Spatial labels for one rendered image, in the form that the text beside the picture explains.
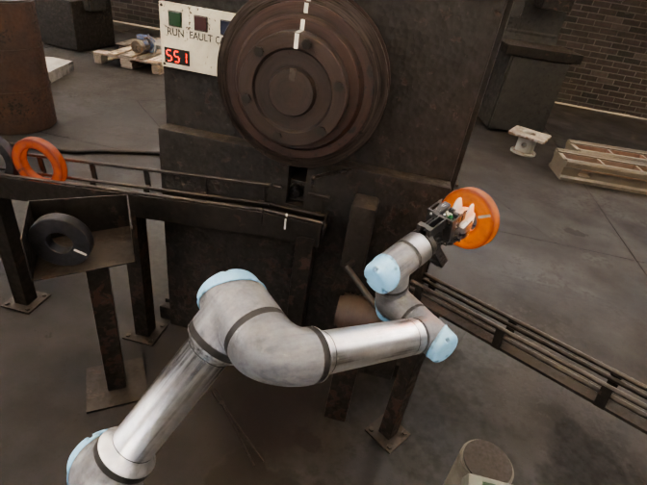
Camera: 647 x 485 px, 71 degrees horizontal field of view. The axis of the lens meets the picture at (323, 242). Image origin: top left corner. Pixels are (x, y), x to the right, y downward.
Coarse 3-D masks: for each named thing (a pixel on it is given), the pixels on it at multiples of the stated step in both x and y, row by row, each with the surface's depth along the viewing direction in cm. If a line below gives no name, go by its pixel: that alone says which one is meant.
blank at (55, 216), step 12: (48, 216) 119; (60, 216) 119; (36, 228) 119; (48, 228) 119; (60, 228) 119; (72, 228) 120; (84, 228) 122; (36, 240) 121; (48, 240) 123; (72, 240) 122; (84, 240) 122; (36, 252) 123; (48, 252) 123; (60, 252) 124; (72, 252) 124; (84, 252) 124; (60, 264) 126; (72, 264) 126
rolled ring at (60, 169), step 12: (24, 144) 153; (36, 144) 152; (48, 144) 153; (12, 156) 157; (24, 156) 158; (48, 156) 153; (60, 156) 155; (24, 168) 159; (60, 168) 155; (60, 180) 158
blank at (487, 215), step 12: (456, 192) 114; (468, 192) 112; (480, 192) 111; (468, 204) 113; (480, 204) 110; (492, 204) 109; (480, 216) 111; (492, 216) 109; (480, 228) 112; (492, 228) 109; (468, 240) 115; (480, 240) 112
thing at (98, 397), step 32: (32, 224) 129; (96, 224) 140; (128, 224) 144; (32, 256) 124; (96, 256) 131; (128, 256) 132; (96, 288) 138; (96, 320) 144; (96, 384) 164; (128, 384) 166
